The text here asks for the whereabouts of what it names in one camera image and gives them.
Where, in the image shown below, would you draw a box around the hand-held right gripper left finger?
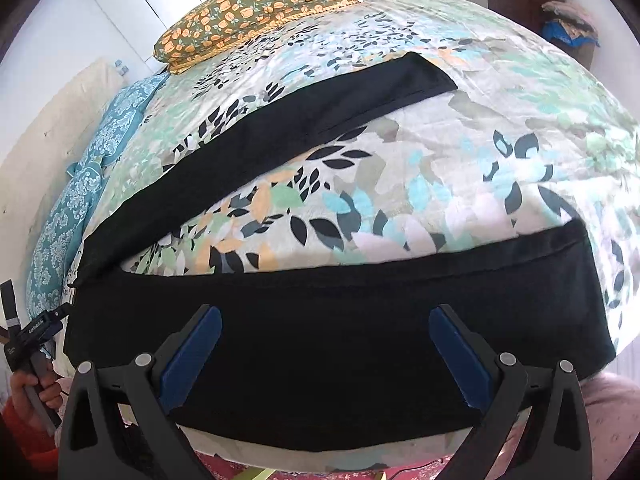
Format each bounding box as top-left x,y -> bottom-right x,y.
59,304 -> 223,480

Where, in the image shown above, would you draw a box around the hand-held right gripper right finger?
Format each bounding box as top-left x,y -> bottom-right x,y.
429,304 -> 593,480

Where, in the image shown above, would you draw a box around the black pants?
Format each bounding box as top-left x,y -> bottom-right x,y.
64,51 -> 617,453

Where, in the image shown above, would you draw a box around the person's left hand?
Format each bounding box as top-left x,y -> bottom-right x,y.
10,359 -> 63,425

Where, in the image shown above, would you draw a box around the teal patterned pillow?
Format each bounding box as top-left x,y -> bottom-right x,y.
27,160 -> 107,307
92,72 -> 171,168

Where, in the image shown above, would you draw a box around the leaf print bedsheet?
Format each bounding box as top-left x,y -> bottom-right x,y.
65,0 -> 640,473

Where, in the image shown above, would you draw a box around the cream padded headboard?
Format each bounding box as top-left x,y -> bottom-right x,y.
0,57 -> 127,281

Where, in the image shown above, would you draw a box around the pile of mixed clothes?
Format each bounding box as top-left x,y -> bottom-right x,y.
541,0 -> 602,51

